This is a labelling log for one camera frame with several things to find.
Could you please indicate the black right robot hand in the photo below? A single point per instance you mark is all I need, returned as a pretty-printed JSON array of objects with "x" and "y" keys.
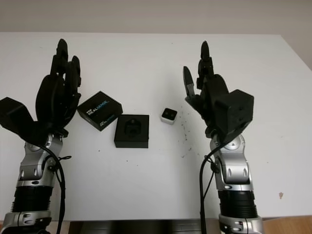
[{"x": 212, "y": 87}]

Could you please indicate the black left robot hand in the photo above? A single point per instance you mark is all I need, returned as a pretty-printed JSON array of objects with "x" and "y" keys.
[{"x": 52, "y": 97}]

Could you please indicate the black RealSense box lid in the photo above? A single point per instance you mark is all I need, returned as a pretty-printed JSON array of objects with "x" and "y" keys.
[{"x": 100, "y": 109}]

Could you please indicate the small silver depth camera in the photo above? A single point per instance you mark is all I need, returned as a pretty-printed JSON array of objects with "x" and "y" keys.
[{"x": 169, "y": 115}]

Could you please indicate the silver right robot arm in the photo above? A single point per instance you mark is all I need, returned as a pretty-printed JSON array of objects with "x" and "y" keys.
[{"x": 239, "y": 170}]

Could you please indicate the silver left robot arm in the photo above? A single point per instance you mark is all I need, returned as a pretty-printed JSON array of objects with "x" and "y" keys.
[{"x": 34, "y": 168}]

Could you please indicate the dark robot torso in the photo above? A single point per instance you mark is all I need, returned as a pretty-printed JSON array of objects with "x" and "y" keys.
[{"x": 134, "y": 228}]

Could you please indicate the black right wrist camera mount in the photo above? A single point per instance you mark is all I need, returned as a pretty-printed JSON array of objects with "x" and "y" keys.
[{"x": 237, "y": 109}]

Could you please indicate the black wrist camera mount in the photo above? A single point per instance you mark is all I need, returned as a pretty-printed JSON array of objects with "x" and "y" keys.
[
  {"x": 17, "y": 114},
  {"x": 237, "y": 109}
]

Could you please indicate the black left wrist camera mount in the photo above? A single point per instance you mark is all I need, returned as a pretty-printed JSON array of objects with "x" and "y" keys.
[{"x": 17, "y": 114}]

